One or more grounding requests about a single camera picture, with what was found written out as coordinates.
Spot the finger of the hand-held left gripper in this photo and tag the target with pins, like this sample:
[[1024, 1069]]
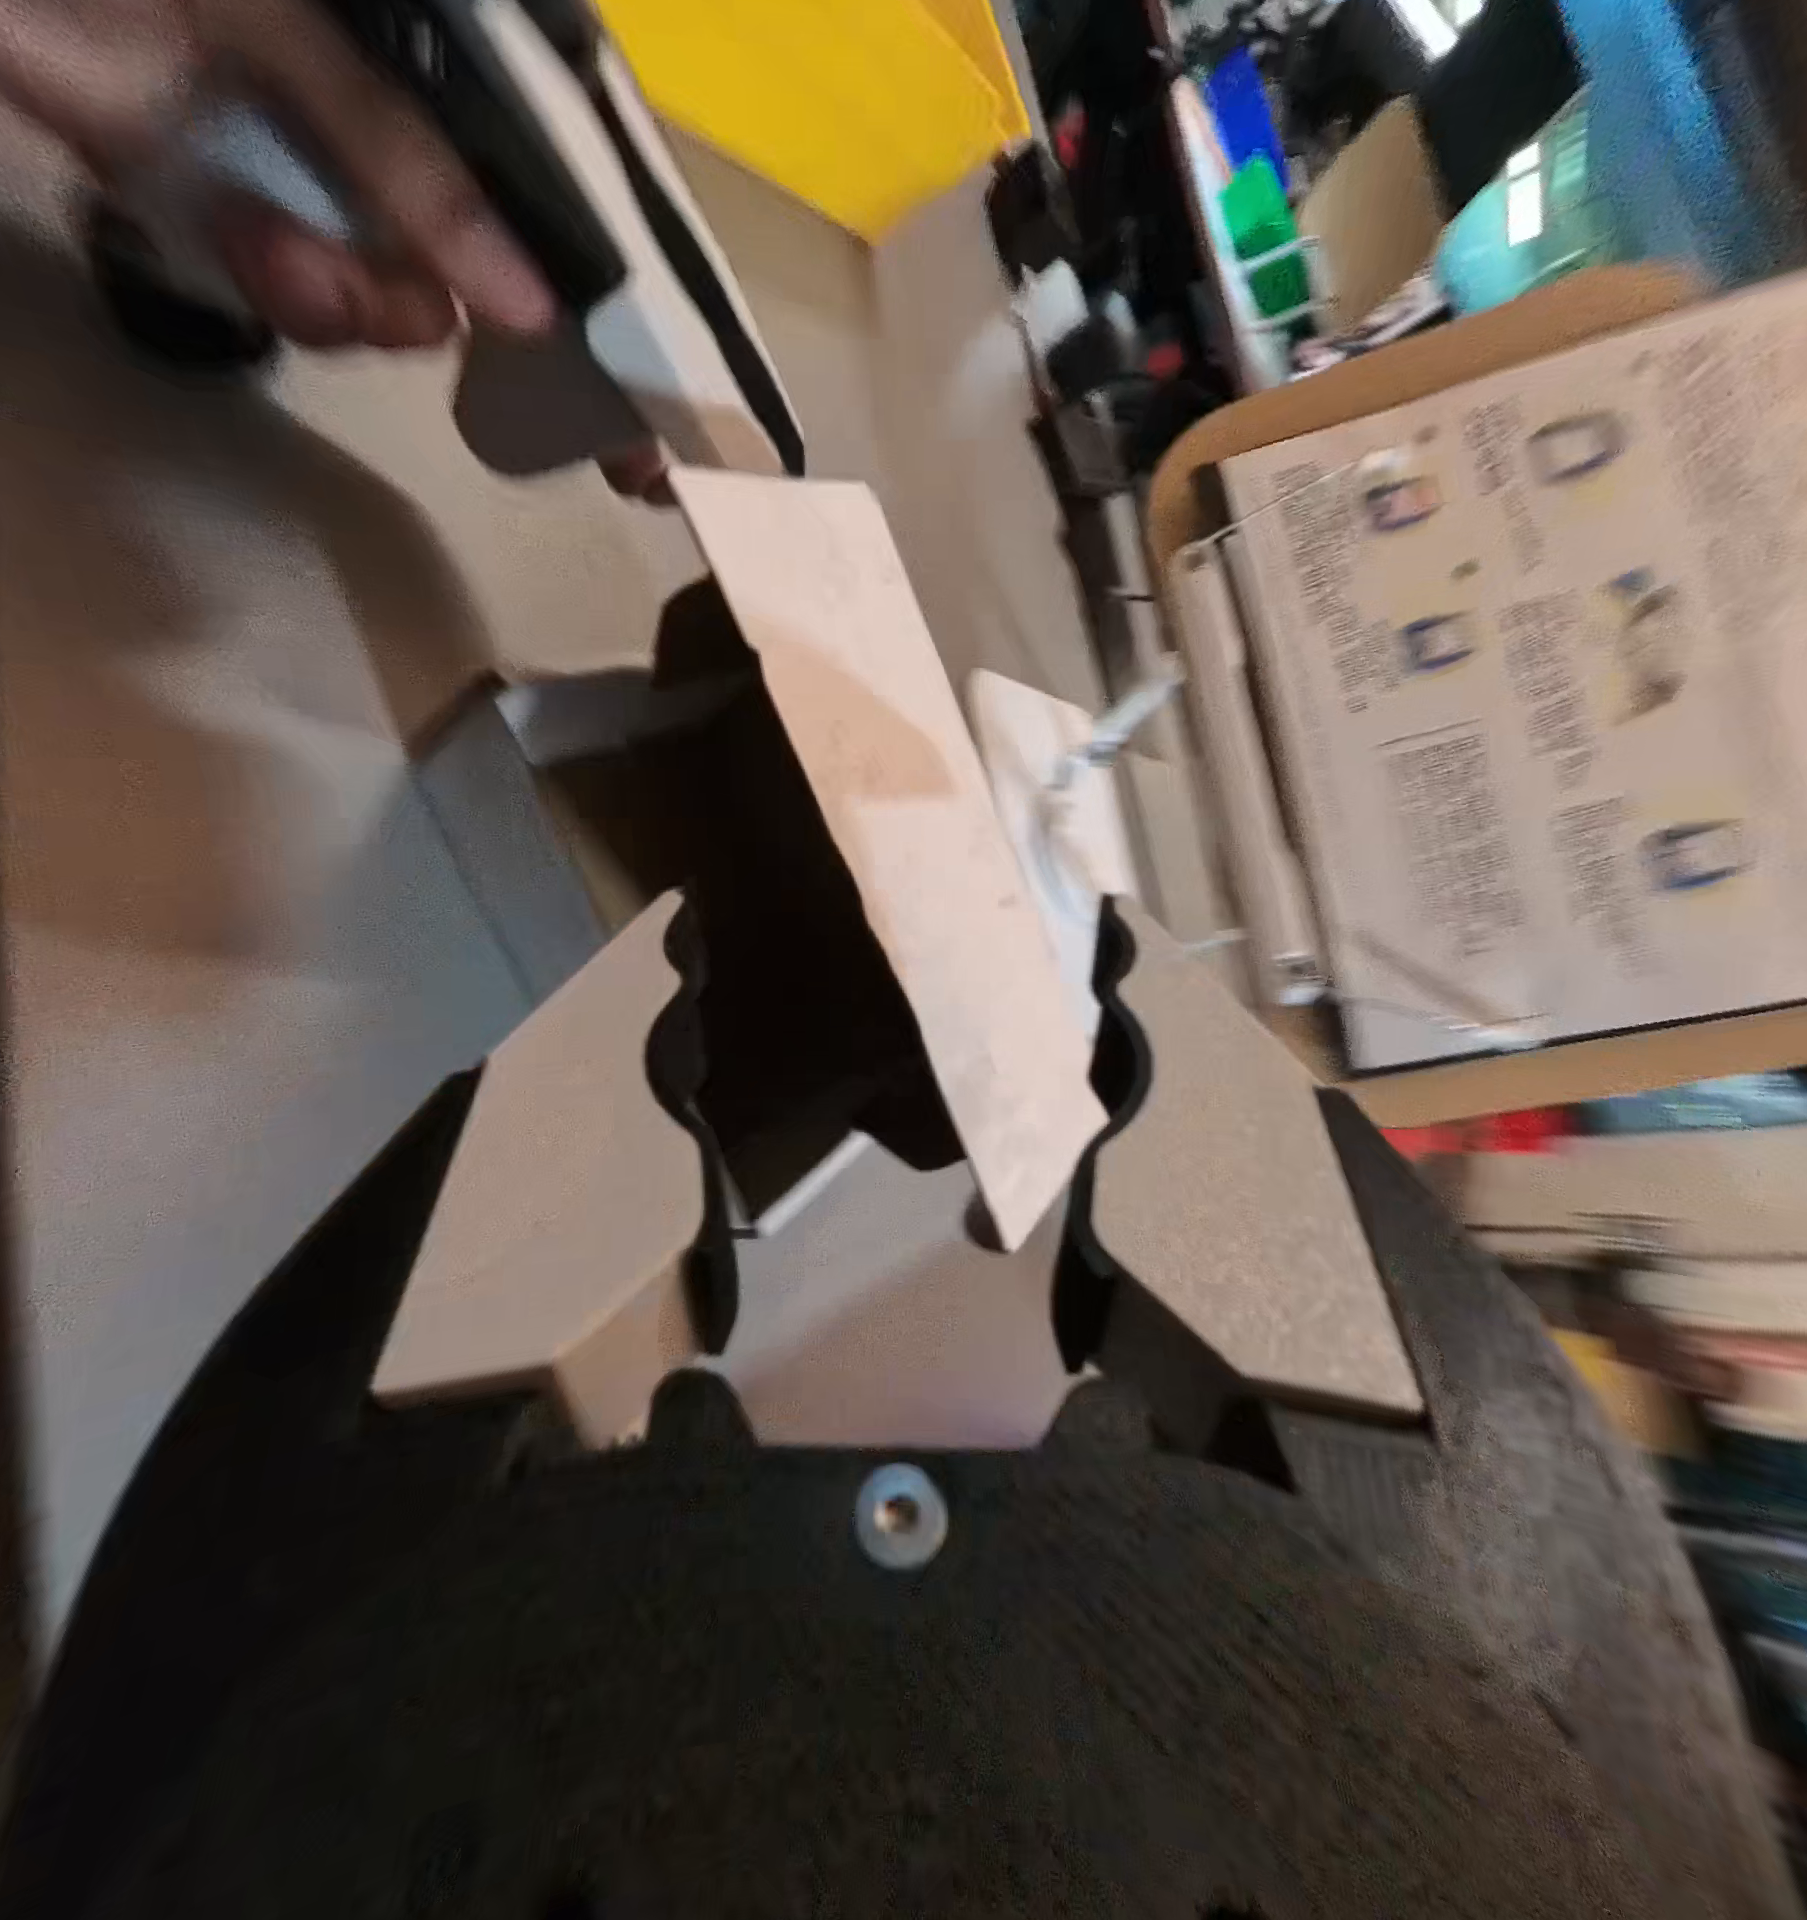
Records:
[[649, 270], [545, 404]]

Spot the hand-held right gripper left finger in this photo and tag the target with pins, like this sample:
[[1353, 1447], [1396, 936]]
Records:
[[545, 1199]]

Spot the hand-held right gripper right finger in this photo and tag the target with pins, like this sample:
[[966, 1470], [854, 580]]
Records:
[[1247, 1230]]

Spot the yellow plastic bin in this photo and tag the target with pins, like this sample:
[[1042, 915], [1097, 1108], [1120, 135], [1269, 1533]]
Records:
[[812, 91]]

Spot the white cardboard mailer box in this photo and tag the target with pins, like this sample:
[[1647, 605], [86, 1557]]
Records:
[[873, 751]]

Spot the grey desk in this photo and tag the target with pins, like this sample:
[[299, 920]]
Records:
[[245, 1199]]

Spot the person's left hand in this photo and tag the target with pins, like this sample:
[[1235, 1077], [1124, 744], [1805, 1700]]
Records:
[[362, 194]]

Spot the white document stand wooden board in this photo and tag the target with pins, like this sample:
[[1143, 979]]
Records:
[[1593, 1072]]

